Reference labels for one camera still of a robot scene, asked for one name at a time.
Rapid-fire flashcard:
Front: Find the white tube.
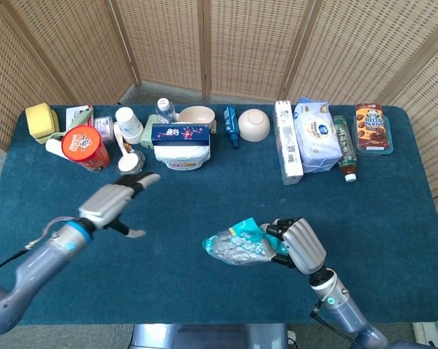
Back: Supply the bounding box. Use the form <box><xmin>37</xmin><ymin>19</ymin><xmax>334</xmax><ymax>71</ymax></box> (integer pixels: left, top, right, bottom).
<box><xmin>45</xmin><ymin>137</ymin><xmax>69</xmax><ymax>159</ymax></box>

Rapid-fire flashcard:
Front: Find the white spoon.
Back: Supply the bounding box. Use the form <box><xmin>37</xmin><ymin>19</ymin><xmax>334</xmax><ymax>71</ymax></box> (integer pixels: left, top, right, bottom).
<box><xmin>112</xmin><ymin>122</ymin><xmax>134</xmax><ymax>167</ymax></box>

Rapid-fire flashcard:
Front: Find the green tea bottle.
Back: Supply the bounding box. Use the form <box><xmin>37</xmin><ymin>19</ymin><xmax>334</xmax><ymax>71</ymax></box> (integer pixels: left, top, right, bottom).
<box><xmin>333</xmin><ymin>115</ymin><xmax>358</xmax><ymax>182</ymax></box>

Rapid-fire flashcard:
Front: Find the blue felt table cover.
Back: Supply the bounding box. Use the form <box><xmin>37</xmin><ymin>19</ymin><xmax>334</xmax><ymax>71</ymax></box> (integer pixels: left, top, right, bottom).
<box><xmin>0</xmin><ymin>104</ymin><xmax>438</xmax><ymax>326</ymax></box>

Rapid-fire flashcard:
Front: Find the green white packet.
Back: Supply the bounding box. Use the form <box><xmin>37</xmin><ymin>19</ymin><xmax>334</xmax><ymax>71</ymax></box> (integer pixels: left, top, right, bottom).
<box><xmin>65</xmin><ymin>105</ymin><xmax>95</xmax><ymax>130</ymax></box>

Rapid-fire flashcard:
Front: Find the beige bowl upside down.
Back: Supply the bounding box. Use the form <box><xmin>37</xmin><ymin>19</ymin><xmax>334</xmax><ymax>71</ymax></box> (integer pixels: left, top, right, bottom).
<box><xmin>238</xmin><ymin>108</ymin><xmax>271</xmax><ymax>143</ymax></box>

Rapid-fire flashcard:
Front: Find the long white tissue box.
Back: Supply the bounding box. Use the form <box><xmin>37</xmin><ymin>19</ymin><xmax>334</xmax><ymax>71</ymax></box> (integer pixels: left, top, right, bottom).
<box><xmin>274</xmin><ymin>100</ymin><xmax>305</xmax><ymax>186</ymax></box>

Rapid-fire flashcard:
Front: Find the white blue tissue pack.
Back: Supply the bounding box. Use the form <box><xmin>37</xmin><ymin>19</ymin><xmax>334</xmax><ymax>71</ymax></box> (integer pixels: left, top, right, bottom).
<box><xmin>293</xmin><ymin>96</ymin><xmax>344</xmax><ymax>174</ymax></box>

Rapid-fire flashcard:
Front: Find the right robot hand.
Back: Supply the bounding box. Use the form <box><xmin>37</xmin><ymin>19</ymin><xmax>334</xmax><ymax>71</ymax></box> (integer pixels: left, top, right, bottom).
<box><xmin>260</xmin><ymin>217</ymin><xmax>328</xmax><ymax>276</ymax></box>

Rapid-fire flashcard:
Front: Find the beige bowl upright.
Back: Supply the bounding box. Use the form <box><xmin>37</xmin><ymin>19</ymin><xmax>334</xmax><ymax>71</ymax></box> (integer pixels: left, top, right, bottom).
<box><xmin>178</xmin><ymin>105</ymin><xmax>216</xmax><ymax>127</ymax></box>

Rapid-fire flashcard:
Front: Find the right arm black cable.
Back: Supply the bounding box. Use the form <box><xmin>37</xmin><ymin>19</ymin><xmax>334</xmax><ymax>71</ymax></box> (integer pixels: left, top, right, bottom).
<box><xmin>309</xmin><ymin>300</ymin><xmax>354</xmax><ymax>349</ymax></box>

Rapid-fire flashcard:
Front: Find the Hello Panda biscuit box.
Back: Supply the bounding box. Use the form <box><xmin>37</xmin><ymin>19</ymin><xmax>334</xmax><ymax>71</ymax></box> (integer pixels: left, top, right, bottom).
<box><xmin>354</xmin><ymin>103</ymin><xmax>390</xmax><ymax>150</ymax></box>

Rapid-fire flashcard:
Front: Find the blue spray bottle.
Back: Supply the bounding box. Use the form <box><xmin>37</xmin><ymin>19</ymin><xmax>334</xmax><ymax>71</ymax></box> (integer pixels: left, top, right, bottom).
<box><xmin>222</xmin><ymin>106</ymin><xmax>241</xmax><ymax>149</ymax></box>

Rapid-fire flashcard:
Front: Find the yellow sponge box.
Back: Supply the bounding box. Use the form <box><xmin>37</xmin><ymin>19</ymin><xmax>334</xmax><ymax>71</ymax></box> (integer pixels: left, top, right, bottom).
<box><xmin>25</xmin><ymin>103</ymin><xmax>61</xmax><ymax>144</ymax></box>

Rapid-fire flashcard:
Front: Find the small purple plastic box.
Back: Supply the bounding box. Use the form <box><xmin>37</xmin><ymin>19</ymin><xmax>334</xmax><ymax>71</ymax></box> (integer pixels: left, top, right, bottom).
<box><xmin>94</xmin><ymin>116</ymin><xmax>114</xmax><ymax>141</ymax></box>

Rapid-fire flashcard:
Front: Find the clear water bottle white cap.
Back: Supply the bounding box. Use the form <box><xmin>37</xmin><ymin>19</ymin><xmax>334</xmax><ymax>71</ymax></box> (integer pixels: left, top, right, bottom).
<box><xmin>155</xmin><ymin>97</ymin><xmax>178</xmax><ymax>124</ymax></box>

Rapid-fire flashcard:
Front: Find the teal glass food container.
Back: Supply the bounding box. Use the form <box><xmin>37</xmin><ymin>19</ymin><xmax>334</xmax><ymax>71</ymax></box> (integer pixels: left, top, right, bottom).
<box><xmin>352</xmin><ymin>116</ymin><xmax>394</xmax><ymax>156</ymax></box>

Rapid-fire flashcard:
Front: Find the teal transparent snack bag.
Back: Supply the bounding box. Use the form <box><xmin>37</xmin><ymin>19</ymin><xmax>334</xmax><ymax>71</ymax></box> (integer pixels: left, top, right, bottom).
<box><xmin>202</xmin><ymin>217</ymin><xmax>288</xmax><ymax>266</ymax></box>

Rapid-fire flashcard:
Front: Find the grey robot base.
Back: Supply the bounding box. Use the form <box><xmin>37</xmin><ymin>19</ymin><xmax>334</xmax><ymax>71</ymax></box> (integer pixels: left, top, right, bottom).
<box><xmin>131</xmin><ymin>323</ymin><xmax>288</xmax><ymax>349</ymax></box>

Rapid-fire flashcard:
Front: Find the red instant noodle cup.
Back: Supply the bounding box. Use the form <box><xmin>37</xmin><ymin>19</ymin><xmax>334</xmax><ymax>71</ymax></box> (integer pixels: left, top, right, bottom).
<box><xmin>61</xmin><ymin>125</ymin><xmax>110</xmax><ymax>172</ymax></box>

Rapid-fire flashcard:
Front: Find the white detergent jug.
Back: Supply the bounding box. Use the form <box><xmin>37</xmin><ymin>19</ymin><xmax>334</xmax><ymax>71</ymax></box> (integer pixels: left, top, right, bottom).
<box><xmin>153</xmin><ymin>145</ymin><xmax>211</xmax><ymax>172</ymax></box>

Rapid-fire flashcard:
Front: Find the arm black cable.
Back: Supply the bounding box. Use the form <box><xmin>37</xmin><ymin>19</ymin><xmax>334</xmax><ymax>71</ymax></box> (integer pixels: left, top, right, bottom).
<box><xmin>309</xmin><ymin>300</ymin><xmax>354</xmax><ymax>349</ymax></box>
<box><xmin>0</xmin><ymin>245</ymin><xmax>36</xmax><ymax>277</ymax></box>

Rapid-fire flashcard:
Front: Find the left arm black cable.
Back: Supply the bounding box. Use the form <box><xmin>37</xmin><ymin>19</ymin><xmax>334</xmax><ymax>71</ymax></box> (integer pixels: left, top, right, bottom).
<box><xmin>0</xmin><ymin>245</ymin><xmax>36</xmax><ymax>277</ymax></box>

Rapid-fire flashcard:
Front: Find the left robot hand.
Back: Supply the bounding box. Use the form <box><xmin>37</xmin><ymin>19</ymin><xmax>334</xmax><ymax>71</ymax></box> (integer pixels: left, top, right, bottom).
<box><xmin>78</xmin><ymin>172</ymin><xmax>161</xmax><ymax>239</ymax></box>

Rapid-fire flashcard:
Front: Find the wicker folding screen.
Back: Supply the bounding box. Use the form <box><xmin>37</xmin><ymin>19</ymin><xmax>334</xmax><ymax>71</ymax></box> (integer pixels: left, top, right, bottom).
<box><xmin>0</xmin><ymin>0</ymin><xmax>438</xmax><ymax>199</ymax></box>

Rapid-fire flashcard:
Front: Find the navy blue rectangular box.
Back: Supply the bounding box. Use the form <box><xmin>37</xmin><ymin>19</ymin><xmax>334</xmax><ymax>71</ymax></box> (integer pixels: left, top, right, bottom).
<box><xmin>151</xmin><ymin>123</ymin><xmax>211</xmax><ymax>151</ymax></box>

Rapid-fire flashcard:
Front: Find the pale green holder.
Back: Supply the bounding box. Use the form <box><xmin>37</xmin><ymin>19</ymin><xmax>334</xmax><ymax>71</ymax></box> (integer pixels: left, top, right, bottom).
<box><xmin>140</xmin><ymin>114</ymin><xmax>160</xmax><ymax>149</ymax></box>

